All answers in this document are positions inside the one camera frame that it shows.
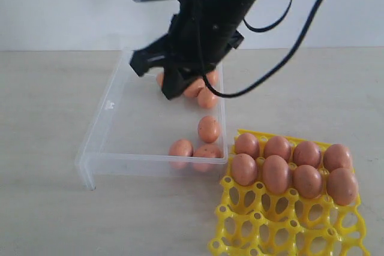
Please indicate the yellow plastic egg tray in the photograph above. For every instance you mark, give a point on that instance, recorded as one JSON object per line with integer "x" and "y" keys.
{"x": 254, "y": 221}

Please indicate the clear plastic container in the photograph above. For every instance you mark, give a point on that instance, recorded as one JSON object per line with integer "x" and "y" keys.
{"x": 135, "y": 125}

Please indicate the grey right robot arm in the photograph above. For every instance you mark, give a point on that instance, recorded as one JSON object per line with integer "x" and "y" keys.
{"x": 220, "y": 5}

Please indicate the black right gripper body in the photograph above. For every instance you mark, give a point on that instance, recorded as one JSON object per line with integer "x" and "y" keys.
{"x": 201, "y": 36}

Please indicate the brown egg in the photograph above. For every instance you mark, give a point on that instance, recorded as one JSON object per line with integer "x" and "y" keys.
{"x": 244, "y": 169}
{"x": 307, "y": 181}
{"x": 247, "y": 143}
{"x": 307, "y": 153}
{"x": 206, "y": 151}
{"x": 206, "y": 99}
{"x": 276, "y": 174}
{"x": 181, "y": 147}
{"x": 159, "y": 79}
{"x": 337, "y": 156}
{"x": 278, "y": 145}
{"x": 208, "y": 129}
{"x": 213, "y": 77}
{"x": 342, "y": 186}
{"x": 194, "y": 89}

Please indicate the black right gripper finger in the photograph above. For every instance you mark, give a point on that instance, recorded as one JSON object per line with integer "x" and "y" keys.
{"x": 152, "y": 56}
{"x": 176, "y": 80}

